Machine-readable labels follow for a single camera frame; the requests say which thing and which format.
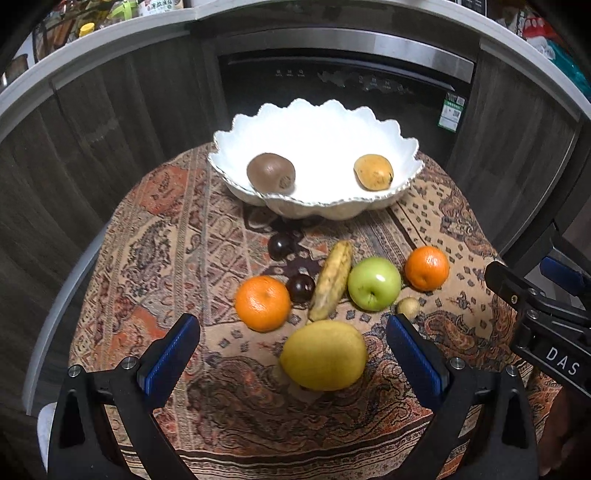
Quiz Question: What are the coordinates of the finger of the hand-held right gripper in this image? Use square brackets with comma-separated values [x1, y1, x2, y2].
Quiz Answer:
[540, 231, 591, 319]
[485, 261, 591, 330]

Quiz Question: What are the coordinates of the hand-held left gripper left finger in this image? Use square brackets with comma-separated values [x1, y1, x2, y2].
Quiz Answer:
[46, 313, 201, 480]

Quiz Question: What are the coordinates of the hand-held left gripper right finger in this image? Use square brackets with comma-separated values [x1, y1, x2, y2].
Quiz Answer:
[385, 314, 541, 480]

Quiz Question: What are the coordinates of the small orange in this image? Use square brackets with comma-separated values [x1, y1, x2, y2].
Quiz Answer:
[405, 246, 450, 291]

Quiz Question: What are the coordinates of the green apple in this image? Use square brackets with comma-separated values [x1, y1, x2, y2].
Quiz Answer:
[348, 256, 402, 312]

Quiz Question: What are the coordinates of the large yellow citrus fruit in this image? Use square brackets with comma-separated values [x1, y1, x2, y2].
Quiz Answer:
[279, 320, 369, 392]

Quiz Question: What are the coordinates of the large orange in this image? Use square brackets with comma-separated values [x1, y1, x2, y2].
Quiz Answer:
[235, 275, 293, 333]

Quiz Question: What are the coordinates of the spotted yellow banana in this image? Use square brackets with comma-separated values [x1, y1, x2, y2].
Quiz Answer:
[308, 240, 354, 322]

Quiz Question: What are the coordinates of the dark purple plum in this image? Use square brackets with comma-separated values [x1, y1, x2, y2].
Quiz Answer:
[285, 273, 317, 304]
[268, 233, 297, 260]

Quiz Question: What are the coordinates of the white scalloped ceramic bowl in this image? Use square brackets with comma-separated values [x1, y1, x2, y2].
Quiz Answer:
[208, 98, 424, 220]

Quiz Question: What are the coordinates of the person's right forearm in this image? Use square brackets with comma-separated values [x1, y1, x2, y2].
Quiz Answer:
[538, 385, 591, 477]

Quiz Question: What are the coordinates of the patterned woven tablecloth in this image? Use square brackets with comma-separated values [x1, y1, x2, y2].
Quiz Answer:
[69, 143, 561, 480]

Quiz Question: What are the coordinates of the dark wooden cabinet door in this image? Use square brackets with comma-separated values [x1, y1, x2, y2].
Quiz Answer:
[0, 30, 232, 462]
[445, 48, 580, 266]

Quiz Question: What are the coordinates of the yellow mango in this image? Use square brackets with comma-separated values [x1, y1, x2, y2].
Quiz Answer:
[353, 154, 394, 191]

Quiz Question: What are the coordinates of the green white sticker label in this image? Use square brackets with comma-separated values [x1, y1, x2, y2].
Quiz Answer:
[438, 91, 466, 130]

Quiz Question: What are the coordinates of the teal plastic bag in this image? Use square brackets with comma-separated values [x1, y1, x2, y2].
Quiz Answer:
[551, 44, 591, 100]

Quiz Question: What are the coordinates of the brown kiwi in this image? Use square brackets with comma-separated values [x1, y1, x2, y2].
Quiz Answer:
[246, 153, 297, 193]

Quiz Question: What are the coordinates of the red plastic bag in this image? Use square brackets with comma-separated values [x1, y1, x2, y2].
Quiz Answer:
[517, 16, 557, 42]

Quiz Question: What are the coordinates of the black built-in dishwasher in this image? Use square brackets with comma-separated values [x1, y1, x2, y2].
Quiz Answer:
[215, 25, 481, 155]

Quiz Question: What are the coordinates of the microwave oven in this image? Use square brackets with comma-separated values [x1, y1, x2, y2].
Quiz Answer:
[455, 0, 491, 17]

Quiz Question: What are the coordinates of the white kitchen countertop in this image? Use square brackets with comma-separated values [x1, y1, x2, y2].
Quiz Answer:
[0, 0, 591, 144]

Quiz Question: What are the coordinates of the green lid jar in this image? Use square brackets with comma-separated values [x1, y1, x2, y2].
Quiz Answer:
[108, 0, 139, 19]

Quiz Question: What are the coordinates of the large labelled sauce bottle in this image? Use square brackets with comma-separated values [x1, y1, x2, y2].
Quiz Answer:
[139, 0, 183, 16]

